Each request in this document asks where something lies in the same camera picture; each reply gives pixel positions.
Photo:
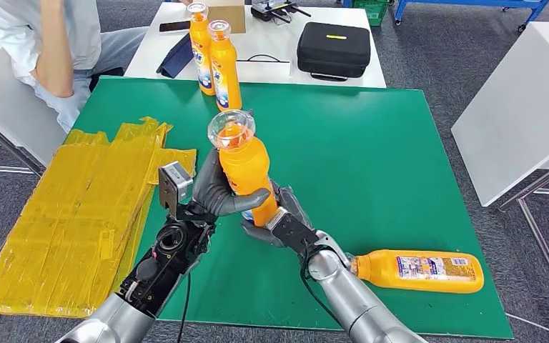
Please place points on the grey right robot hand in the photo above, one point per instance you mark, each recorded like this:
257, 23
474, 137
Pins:
260, 236

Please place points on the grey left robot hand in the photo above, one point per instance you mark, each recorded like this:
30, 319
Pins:
210, 189

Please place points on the orange detergent bottle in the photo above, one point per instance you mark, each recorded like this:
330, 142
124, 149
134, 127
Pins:
246, 170
227, 66
378, 274
201, 52

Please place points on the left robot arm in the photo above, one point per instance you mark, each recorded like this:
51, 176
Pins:
161, 270

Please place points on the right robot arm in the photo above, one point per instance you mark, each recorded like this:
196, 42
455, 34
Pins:
350, 298

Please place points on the white flat box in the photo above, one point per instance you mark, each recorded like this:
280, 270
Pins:
265, 72

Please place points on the navy tablet cover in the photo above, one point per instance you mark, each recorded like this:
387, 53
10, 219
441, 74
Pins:
177, 59

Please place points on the green table mat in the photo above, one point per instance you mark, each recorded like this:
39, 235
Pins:
374, 142

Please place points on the yellow wrapped flat cardboard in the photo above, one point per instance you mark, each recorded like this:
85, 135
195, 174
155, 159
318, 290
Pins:
66, 227

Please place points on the black chair seat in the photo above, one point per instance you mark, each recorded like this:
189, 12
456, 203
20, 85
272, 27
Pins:
106, 78

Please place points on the black smartphone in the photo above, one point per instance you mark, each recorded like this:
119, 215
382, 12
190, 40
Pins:
174, 26

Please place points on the brown cardboard box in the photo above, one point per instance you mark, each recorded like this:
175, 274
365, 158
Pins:
232, 16

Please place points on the black carrying case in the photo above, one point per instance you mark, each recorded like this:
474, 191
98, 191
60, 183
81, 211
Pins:
333, 49

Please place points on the black remote controller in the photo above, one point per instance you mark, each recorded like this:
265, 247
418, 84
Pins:
269, 10

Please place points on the person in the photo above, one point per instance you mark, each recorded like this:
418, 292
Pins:
66, 33

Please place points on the white desk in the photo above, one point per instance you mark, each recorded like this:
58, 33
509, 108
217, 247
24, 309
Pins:
0, 109

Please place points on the green plastic crate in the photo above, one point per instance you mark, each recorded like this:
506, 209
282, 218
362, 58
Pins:
371, 13

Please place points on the white side table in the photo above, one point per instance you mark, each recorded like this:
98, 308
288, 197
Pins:
516, 118

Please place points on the blue metal rack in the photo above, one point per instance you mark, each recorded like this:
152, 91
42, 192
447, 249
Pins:
492, 3

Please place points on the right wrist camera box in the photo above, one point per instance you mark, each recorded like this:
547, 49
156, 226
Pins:
293, 232

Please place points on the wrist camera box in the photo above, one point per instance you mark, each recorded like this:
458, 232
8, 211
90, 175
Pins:
293, 232
175, 184

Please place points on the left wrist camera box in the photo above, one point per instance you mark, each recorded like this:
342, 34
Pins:
175, 184

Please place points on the metal table leg frame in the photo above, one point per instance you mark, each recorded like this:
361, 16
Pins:
520, 205

